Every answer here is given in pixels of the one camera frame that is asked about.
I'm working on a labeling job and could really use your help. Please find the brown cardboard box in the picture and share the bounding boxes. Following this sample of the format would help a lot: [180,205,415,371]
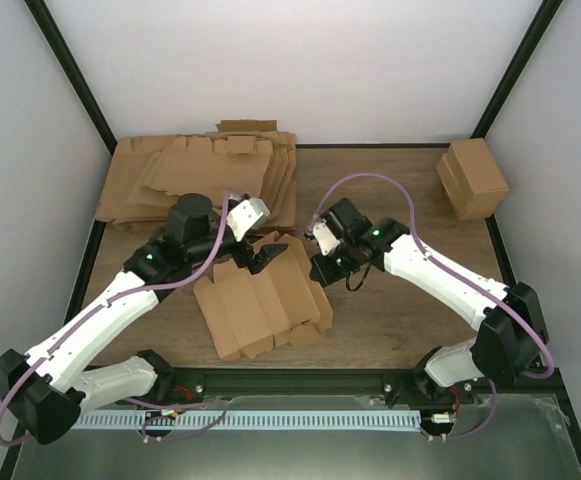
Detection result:
[193,232,334,362]
[436,139,509,220]

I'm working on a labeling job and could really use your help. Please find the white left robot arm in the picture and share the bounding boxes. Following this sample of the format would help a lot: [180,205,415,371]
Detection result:
[0,193,286,445]

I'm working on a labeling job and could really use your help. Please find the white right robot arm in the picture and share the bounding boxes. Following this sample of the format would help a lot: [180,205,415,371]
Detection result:
[304,198,548,403]

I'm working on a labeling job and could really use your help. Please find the folded brown cardboard box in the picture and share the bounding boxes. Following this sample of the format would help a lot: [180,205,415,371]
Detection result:
[436,139,509,220]

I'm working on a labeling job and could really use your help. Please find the stack of flat cardboard blanks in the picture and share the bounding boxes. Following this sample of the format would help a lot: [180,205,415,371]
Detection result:
[95,120,297,234]

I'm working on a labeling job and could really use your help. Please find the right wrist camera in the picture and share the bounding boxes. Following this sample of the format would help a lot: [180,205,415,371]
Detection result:
[304,221,341,256]

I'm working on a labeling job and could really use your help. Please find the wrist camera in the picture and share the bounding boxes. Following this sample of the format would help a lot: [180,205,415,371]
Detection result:
[304,221,341,256]
[226,197,270,242]

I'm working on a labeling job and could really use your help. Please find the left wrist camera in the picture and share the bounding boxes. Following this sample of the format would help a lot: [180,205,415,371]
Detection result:
[226,197,270,242]

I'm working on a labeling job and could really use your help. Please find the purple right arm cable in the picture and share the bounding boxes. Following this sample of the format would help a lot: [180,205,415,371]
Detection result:
[316,172,555,443]

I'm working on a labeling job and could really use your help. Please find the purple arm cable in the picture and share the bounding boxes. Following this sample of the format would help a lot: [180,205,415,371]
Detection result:
[316,172,555,443]
[0,191,236,448]

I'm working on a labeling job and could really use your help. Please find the black aluminium frame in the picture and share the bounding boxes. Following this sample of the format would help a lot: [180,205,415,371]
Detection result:
[0,1,581,470]

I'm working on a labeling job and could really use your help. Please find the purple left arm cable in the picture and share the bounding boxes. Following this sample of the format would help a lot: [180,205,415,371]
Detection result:
[0,191,236,448]

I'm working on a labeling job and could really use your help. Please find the white slotted cable duct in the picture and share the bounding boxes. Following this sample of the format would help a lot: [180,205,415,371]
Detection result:
[72,409,421,432]

